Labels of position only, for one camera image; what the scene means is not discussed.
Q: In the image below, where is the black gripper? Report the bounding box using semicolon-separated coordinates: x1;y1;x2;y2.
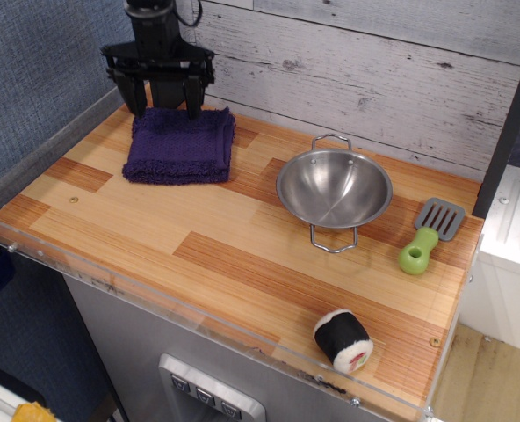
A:
101;11;214;120

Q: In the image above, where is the purple cloth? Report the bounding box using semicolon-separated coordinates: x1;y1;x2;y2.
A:
122;108;235;186

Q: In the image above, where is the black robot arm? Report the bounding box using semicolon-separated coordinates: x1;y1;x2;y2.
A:
101;1;214;120

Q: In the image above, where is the clear acrylic table guard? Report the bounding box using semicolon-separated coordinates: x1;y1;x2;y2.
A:
0;63;485;422

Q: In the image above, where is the toy sushi roll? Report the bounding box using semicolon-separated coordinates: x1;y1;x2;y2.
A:
313;309;374;374

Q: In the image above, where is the silver dispenser button panel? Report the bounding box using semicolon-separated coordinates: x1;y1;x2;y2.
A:
158;353;266;421

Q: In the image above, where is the yellow object at bottom corner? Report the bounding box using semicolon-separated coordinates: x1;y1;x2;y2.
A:
11;402;57;422

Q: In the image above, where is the white ribbed appliance top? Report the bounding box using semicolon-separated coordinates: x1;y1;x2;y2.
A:
480;165;520;264

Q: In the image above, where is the dark grey vertical post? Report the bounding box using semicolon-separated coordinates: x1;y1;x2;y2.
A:
149;81;185;109

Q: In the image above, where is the stainless steel bowl with handles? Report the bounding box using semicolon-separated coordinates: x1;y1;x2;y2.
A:
276;133;393;254

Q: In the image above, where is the grey spatula with green handle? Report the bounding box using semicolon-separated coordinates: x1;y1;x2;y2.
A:
398;197;466;275

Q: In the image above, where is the dark right frame post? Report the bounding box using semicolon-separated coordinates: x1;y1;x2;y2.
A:
472;80;520;219

